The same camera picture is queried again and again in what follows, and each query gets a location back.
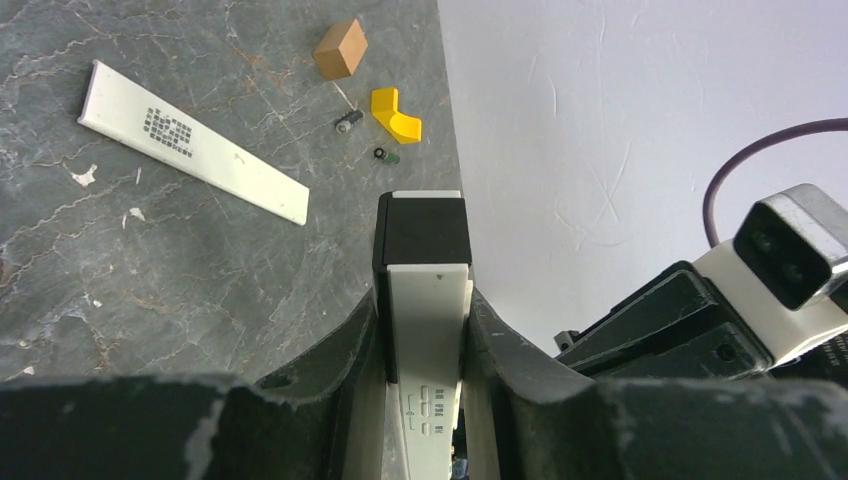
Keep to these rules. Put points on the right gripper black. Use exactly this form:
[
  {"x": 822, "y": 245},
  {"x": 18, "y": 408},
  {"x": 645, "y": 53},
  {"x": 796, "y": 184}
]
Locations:
[{"x": 678, "y": 325}]

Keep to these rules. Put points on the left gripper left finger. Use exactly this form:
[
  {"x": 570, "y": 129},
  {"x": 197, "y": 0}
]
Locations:
[{"x": 320, "y": 416}]

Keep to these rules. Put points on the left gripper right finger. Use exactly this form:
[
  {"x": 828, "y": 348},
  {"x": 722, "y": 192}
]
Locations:
[{"x": 527, "y": 416}]

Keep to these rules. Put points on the white black remote control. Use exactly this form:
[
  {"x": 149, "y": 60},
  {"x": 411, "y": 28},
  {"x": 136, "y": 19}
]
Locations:
[{"x": 422, "y": 288}]

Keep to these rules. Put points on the white remote battery cover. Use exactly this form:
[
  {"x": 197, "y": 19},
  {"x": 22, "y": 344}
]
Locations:
[{"x": 122, "y": 110}]

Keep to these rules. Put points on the battery near brown block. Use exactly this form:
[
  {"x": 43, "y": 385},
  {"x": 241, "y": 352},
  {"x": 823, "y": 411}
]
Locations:
[{"x": 348, "y": 121}]

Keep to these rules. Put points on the yellow curved block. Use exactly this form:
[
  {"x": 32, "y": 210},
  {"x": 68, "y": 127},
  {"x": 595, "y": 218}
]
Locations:
[{"x": 384, "y": 107}]

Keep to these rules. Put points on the brown wooden block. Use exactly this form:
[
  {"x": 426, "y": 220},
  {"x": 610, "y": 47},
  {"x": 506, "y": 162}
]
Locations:
[{"x": 341, "y": 50}]

